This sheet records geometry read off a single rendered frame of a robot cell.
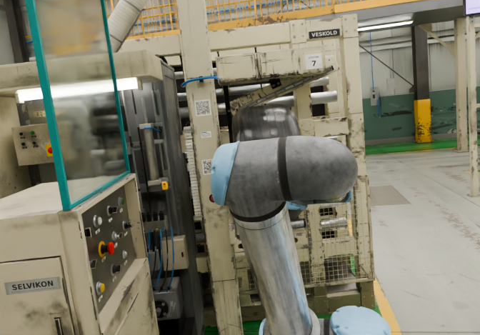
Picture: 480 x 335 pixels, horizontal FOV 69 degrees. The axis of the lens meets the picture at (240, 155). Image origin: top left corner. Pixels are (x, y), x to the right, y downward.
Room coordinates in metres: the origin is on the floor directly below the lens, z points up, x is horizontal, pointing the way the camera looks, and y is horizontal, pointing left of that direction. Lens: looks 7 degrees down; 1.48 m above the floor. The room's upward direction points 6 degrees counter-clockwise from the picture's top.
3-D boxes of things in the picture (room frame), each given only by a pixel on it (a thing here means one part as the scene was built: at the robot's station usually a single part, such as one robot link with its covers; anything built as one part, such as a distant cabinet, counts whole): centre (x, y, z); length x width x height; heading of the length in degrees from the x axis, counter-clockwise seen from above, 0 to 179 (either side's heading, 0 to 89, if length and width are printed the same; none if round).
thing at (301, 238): (1.65, -0.10, 0.84); 0.36 x 0.09 x 0.06; 90
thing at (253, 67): (2.09, -0.23, 1.71); 0.61 x 0.25 x 0.15; 90
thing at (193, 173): (1.74, 0.24, 1.19); 0.05 x 0.04 x 0.48; 0
